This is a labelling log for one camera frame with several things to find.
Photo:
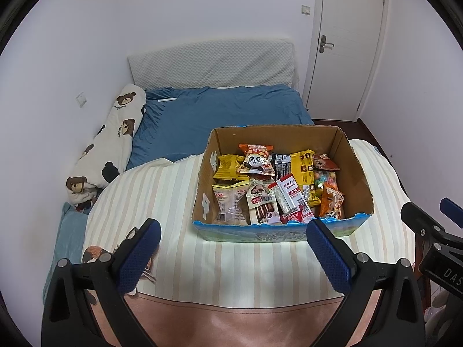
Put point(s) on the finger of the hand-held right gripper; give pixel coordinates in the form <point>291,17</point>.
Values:
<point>452,209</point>
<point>419,220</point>

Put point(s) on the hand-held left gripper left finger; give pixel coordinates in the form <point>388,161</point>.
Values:
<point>139,256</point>

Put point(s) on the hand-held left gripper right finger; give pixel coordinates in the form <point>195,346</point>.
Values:
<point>329,256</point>

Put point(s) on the red white spicy strip packet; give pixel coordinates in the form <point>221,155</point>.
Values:
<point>293,197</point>

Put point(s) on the colourful candy ball bag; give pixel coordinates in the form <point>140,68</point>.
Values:
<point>325,180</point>

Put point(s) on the chocolate stick biscuit packet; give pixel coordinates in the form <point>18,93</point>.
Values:
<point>262,206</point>

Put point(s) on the large yellow black snack bag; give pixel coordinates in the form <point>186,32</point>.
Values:
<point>302,171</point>

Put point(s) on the red-brown snack packet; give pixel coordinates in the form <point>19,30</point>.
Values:
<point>325,162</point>

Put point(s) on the gold foil snack packet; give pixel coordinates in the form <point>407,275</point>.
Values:
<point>229,166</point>

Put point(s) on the cardboard box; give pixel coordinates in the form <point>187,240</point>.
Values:
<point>282,137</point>

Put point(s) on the light blue cloth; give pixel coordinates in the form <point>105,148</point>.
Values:
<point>67,245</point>

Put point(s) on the cat print striped pink blanket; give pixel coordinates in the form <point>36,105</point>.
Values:
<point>217,271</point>

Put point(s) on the bear print white pillow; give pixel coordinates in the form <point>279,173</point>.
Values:
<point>108,141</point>

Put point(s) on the white door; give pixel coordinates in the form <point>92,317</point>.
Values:
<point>347,79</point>

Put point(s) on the small white bar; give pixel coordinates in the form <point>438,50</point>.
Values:
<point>166,100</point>

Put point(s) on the blue bed sheet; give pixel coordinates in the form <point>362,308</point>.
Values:
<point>217,112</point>

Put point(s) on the grey quilted cushion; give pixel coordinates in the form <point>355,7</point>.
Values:
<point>217,61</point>

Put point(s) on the white wall socket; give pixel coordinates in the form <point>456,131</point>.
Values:
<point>81,100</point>

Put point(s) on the white light switch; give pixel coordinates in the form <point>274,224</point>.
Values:
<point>306,9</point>

